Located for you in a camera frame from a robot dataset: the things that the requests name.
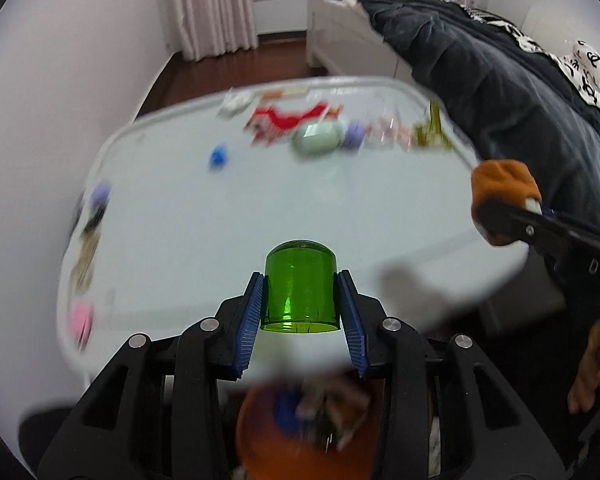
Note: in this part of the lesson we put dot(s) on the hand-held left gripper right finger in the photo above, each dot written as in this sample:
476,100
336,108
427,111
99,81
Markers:
352,325

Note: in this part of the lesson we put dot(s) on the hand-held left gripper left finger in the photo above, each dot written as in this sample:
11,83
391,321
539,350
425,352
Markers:
250,320

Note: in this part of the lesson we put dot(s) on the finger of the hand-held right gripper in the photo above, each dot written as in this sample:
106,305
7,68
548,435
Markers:
530,230

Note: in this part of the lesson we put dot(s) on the orange plush toy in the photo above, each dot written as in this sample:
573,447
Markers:
500,180

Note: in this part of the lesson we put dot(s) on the green plastic cup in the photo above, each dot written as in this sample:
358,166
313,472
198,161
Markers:
300,285

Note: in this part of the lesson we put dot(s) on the orange plastic bin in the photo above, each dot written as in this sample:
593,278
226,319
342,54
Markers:
265,440

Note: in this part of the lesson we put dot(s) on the person's right hand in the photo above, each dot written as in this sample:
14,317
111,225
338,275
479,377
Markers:
587,370

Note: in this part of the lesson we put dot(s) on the blue sock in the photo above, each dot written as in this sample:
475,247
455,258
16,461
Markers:
287,412

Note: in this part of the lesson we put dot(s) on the grey plastic storage box lid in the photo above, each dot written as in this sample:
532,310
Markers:
230,220

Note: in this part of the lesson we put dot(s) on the white black patterned cloth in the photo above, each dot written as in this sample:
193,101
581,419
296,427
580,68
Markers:
590,75

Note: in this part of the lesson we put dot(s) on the small blue cap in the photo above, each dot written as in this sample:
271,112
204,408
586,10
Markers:
219,156

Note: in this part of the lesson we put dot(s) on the pink nail clipper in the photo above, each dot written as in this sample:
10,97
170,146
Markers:
81,320

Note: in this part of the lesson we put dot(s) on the clear plastic cup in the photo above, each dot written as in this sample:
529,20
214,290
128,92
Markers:
385,135

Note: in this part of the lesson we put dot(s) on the small purple jar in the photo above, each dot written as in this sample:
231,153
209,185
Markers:
354,136

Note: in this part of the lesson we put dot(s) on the pale green white jar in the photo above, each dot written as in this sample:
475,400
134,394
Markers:
317,139

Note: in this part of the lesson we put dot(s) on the red packet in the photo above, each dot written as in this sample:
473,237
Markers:
285,121

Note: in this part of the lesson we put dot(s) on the white wrapped packet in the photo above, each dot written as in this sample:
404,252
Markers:
235,105

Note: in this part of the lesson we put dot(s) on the beige stick tube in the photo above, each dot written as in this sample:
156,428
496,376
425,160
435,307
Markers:
285,92

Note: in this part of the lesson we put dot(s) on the white bed frame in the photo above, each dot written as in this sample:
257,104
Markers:
345,40

